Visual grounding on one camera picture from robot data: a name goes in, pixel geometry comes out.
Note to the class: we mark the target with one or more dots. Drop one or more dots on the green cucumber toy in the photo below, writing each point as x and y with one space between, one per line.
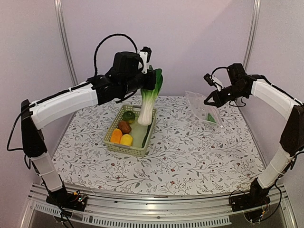
210 118

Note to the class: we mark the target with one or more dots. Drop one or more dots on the floral patterned tablecloth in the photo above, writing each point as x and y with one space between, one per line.
185 155

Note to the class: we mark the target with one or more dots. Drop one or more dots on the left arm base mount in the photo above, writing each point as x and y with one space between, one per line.
65 200

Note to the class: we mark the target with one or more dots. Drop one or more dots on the brown potato toy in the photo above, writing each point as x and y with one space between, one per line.
124 127

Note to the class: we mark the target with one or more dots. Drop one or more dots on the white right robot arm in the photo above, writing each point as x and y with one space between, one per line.
292 138

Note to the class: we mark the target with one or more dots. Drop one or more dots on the yellow-green fruit toy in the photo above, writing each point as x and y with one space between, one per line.
129 116

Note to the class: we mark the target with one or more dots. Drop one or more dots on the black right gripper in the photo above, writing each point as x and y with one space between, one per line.
218 102

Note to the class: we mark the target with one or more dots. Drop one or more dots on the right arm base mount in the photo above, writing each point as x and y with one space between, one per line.
239 200

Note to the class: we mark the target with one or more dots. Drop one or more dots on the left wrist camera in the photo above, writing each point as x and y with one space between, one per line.
144 62

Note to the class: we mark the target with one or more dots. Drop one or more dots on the left aluminium frame post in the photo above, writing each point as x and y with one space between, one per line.
64 40

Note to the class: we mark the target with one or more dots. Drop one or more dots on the yellow lemon toy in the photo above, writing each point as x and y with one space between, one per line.
127 140

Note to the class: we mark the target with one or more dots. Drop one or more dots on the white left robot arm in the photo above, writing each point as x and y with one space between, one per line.
38 114

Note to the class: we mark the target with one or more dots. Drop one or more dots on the beige perforated plastic basket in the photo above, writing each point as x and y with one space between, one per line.
138 133

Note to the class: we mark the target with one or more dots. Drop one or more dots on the aluminium front rail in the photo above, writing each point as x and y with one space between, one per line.
110 209

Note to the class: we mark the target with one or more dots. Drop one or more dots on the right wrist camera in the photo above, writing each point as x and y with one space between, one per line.
213 81

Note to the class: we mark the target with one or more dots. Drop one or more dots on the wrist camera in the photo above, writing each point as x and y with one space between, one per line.
144 62
213 81

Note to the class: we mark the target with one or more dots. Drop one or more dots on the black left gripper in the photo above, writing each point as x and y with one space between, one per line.
150 84

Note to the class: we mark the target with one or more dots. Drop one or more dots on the green bok choy toy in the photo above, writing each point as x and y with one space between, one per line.
148 100

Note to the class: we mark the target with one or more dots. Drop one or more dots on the clear zip top bag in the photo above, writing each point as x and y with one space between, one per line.
201 110

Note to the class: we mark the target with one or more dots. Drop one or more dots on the orange fruit toy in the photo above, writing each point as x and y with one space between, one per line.
116 136

